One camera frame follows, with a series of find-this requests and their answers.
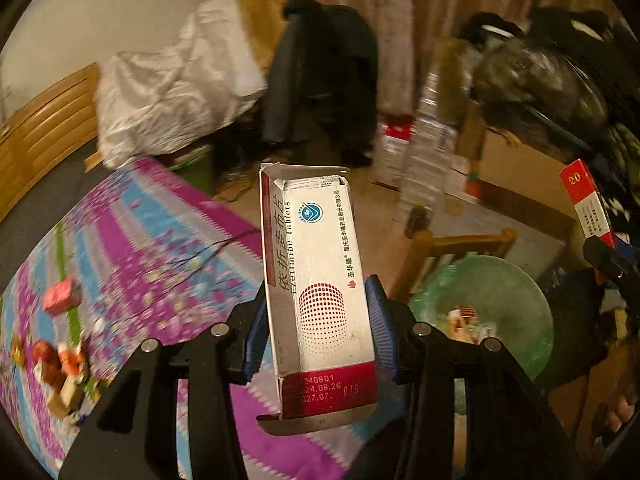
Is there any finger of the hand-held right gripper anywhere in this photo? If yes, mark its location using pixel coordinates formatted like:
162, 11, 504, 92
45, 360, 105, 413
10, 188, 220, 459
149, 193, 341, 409
582, 235, 640, 291

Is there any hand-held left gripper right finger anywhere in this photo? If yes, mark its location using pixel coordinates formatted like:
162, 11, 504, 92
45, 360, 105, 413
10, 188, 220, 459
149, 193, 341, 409
350, 274, 586, 480

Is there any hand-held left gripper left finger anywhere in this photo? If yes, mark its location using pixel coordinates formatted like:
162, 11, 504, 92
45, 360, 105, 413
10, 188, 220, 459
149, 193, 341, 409
60, 280, 271, 480

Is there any red and white slim box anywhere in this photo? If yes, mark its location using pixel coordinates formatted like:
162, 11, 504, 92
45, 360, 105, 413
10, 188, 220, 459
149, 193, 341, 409
558, 159, 618, 248

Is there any white and red medicine box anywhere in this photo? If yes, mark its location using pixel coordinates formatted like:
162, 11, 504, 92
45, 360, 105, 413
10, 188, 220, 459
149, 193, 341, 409
257, 162, 378, 436

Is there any green plastic basin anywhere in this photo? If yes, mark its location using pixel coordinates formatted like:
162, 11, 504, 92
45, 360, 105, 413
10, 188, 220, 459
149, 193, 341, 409
407, 255, 555, 386

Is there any dark speckled bag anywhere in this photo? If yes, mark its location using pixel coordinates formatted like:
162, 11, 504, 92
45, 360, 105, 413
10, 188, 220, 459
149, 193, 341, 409
542, 270, 626, 391

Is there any crumpled packaging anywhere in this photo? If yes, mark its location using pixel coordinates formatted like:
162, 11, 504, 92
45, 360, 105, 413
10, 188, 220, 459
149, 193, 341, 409
442, 305, 498, 346

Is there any wooden chair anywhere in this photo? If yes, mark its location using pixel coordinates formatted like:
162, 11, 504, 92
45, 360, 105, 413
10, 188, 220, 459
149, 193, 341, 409
390, 206, 518, 303

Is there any yellow green patterned cloth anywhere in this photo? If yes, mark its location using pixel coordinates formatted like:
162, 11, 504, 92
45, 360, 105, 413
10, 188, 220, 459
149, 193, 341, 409
607, 125, 640, 181

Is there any brown cardboard box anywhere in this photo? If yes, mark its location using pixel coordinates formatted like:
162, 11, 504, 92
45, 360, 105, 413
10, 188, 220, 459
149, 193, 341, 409
467, 105, 591, 221

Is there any person's foot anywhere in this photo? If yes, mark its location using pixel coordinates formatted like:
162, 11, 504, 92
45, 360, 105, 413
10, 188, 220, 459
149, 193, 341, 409
605, 387, 640, 438

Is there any purple floral blanket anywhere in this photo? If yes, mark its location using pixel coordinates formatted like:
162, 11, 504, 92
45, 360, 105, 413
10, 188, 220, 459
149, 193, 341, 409
0, 157, 381, 480

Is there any green bin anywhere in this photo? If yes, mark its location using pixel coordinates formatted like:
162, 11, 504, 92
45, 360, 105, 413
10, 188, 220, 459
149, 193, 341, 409
167, 145, 216, 196

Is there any red and white carton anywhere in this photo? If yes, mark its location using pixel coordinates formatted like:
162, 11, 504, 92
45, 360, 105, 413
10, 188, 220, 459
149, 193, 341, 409
377, 115, 416, 186

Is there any orange and white packet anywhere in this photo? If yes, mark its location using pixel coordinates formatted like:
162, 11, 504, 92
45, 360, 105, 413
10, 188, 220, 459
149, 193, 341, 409
57, 342, 88, 376

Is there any pink small box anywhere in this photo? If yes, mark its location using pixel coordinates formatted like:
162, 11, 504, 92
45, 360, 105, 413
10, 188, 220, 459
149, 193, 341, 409
42, 280, 82, 315

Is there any pack of water bottles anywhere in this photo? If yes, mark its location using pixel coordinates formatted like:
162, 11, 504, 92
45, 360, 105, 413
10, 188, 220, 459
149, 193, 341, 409
395, 55, 473, 226

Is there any red round item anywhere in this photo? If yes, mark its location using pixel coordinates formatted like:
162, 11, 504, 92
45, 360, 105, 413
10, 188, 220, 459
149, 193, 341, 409
32, 340, 61, 367

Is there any black cloth pile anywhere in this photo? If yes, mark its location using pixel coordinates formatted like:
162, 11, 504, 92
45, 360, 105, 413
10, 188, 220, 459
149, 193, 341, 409
527, 5, 633, 61

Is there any black jacket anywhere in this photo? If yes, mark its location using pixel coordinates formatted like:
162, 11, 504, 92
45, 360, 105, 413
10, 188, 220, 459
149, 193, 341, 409
262, 0, 378, 166

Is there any white plastic bag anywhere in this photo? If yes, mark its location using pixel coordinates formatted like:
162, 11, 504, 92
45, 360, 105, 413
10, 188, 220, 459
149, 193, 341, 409
95, 0, 268, 168

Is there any wooden headboard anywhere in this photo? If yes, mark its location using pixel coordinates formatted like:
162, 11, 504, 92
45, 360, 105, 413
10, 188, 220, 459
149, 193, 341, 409
0, 62, 101, 221

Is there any pink curtain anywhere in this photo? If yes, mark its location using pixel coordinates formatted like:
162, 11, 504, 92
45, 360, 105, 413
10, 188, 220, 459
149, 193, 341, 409
245, 0, 601, 116

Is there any brown wooden cabinet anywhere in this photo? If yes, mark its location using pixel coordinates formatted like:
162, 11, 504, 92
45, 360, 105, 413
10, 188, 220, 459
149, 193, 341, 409
237, 0, 287, 73

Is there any thin black cable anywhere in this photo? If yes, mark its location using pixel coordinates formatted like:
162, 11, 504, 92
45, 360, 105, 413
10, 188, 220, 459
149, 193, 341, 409
165, 230, 261, 281

